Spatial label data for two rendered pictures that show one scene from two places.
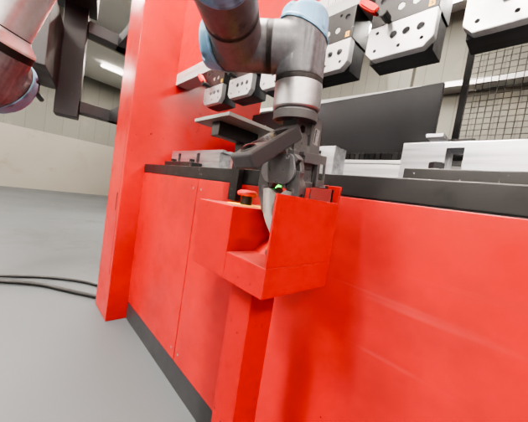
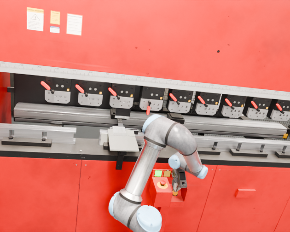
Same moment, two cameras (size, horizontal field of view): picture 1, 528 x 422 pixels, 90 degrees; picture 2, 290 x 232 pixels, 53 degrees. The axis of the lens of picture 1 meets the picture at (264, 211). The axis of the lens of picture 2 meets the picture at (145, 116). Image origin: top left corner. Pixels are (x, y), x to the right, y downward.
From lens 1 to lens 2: 1.84 m
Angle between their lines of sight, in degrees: 61
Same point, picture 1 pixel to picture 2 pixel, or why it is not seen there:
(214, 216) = (165, 195)
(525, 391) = (205, 189)
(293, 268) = (181, 195)
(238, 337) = (165, 214)
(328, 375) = not seen: hidden behind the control
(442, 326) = (193, 185)
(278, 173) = not seen: hidden behind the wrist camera
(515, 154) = (201, 142)
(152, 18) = not seen: outside the picture
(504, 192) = (205, 160)
